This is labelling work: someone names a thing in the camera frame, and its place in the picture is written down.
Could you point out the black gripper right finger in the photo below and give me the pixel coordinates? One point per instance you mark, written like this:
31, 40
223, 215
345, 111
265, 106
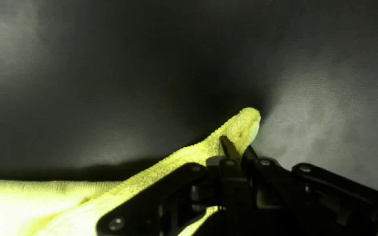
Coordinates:
320, 200

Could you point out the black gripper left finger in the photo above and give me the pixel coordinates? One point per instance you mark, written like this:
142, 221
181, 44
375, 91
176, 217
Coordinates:
176, 196

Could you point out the yellow towel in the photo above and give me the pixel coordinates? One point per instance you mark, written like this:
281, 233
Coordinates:
22, 204

